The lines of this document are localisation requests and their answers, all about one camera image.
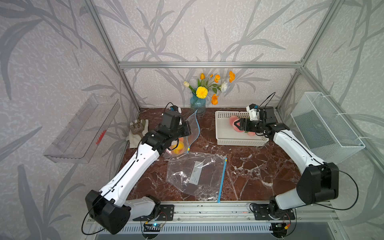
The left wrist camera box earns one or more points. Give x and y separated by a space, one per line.
176 109

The left circuit board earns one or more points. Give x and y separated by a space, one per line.
152 227

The yellow peach with leaf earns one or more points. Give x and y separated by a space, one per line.
178 148

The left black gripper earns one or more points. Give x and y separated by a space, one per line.
186 127

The blue glass vase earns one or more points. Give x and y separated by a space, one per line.
197 105

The brown wooden brush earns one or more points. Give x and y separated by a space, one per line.
137 127

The clear plastic wall tray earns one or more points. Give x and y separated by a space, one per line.
79 140

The white perforated plastic basket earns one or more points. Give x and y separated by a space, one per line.
226 135

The orange yellow flower bouquet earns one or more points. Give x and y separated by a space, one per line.
211 87

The white wire mesh basket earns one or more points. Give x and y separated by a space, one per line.
324 129

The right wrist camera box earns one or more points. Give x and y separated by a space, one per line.
253 112

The right circuit board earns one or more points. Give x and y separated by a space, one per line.
279 228

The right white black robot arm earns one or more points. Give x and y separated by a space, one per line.
319 181

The aluminium frame rail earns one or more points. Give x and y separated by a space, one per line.
239 212

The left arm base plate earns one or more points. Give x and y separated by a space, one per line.
162 213

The circuit board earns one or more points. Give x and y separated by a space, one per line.
152 227
279 228

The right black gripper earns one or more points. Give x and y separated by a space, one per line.
244 122

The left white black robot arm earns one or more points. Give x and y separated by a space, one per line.
109 206

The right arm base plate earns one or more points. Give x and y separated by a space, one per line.
261 211

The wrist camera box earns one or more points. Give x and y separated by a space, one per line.
253 112
176 109

